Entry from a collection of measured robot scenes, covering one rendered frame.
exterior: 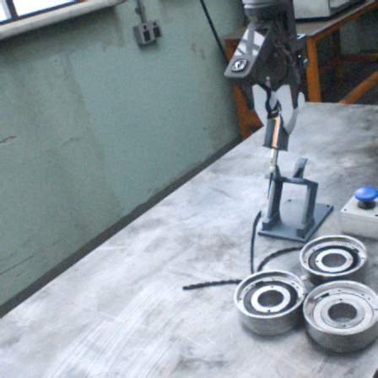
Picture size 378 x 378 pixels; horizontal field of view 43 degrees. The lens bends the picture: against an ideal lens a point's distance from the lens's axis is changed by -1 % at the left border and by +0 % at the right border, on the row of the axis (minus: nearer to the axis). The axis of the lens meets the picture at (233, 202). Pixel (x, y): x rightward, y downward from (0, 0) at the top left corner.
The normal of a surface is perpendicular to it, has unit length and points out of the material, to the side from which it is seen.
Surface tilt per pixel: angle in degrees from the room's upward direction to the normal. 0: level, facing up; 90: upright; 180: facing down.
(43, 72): 90
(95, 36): 90
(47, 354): 0
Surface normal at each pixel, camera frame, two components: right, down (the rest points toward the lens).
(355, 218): -0.57, 0.49
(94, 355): -0.18, -0.86
